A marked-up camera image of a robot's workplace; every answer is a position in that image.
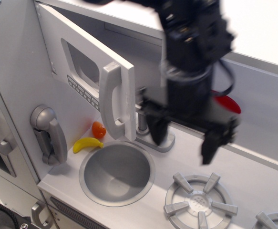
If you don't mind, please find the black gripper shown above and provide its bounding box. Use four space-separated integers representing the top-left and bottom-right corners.
139 69 239 165

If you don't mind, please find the grey microwave door handle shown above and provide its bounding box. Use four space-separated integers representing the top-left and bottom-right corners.
99 62 125 141

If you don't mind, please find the white toy microwave door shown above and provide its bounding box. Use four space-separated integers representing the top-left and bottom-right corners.
35 2 136 141

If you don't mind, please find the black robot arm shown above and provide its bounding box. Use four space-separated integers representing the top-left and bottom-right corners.
139 0 239 165

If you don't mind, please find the grey toy faucet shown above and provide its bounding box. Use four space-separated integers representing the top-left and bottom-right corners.
136 113 175 153

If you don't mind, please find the red toy chili pepper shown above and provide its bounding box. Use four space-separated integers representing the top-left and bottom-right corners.
211 90 241 114

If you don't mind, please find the grey toy stove burner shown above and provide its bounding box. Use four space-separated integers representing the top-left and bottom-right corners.
164 173 238 229

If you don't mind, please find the grey round toy sink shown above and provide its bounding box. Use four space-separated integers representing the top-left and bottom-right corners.
79 141 155 207

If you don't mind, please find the orange toy fruit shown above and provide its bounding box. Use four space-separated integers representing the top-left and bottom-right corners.
92 121 106 139

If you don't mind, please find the white toy kitchen shelf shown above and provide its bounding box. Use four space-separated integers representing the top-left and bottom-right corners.
134 40 278 175

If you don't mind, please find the yellow toy banana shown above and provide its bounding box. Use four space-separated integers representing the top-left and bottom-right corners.
73 137 103 154

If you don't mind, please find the grey toy wall phone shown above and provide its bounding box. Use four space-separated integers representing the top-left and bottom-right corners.
30 104 67 167

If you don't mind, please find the grey oven door handle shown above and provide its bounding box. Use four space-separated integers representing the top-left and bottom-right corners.
31 203 53 229

